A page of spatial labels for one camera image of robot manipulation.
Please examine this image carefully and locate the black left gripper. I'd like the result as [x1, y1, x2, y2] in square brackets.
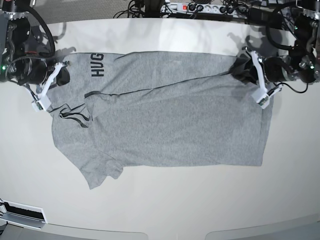
[229, 56, 295, 85]

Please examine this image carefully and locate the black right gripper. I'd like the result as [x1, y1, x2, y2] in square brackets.
[21, 58, 70, 87]

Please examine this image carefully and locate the grey t-shirt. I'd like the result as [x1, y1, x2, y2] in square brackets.
[47, 51, 273, 189]

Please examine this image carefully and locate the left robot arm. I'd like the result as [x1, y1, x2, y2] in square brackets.
[229, 0, 320, 96]

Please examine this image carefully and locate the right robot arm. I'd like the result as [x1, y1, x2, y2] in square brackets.
[0, 0, 58, 88]

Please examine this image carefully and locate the black power adapter box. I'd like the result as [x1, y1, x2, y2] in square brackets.
[247, 7, 283, 29]

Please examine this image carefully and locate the white power strip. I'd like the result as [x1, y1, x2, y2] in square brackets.
[160, 0, 249, 19]

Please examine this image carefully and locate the white slotted bracket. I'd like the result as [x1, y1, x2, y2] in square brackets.
[0, 199, 48, 230]

